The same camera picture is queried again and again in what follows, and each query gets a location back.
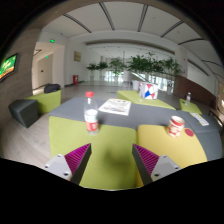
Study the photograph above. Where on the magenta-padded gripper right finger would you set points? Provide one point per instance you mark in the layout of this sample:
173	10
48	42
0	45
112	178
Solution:
160	166

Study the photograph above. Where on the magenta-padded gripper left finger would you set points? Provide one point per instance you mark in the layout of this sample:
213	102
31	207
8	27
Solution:
65	166

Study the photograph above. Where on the clear red-capped water bottle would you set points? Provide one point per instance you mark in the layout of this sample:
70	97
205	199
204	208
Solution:
91	124

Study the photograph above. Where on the red and white mug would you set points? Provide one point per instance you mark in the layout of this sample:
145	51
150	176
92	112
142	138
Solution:
175	128

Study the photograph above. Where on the flat round red coaster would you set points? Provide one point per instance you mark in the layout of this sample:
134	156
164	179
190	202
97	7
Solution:
189	132

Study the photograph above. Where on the yellow-edged white booklet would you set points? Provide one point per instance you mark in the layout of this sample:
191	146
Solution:
199	119

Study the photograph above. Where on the small green ottoman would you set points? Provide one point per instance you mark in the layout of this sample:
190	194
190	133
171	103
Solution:
190	108

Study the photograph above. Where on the green ottoman with bag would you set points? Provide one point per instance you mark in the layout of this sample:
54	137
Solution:
48	101

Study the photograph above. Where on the small clear drink bottle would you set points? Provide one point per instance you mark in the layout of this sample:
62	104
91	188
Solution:
188	99

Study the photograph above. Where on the wide green ottoman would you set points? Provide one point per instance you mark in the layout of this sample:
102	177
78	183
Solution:
133	97

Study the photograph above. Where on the white printed magazine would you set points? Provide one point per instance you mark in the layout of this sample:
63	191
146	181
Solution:
115	107

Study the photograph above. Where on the red blue white cube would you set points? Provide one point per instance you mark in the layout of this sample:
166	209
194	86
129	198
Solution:
148	91

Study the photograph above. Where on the black bag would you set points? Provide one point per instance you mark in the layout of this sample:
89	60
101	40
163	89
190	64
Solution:
52	88

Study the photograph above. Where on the red fire extinguisher box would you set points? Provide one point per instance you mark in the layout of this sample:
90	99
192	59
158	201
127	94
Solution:
75	79

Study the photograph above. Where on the group of potted plants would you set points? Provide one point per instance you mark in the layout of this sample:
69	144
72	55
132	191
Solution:
140	64

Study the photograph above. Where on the green exit sign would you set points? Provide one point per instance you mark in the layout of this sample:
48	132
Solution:
52	41

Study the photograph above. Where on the framed wall plaque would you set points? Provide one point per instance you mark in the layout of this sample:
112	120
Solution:
77	56

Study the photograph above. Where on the green wall screen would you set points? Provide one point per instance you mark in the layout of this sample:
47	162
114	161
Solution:
8	66

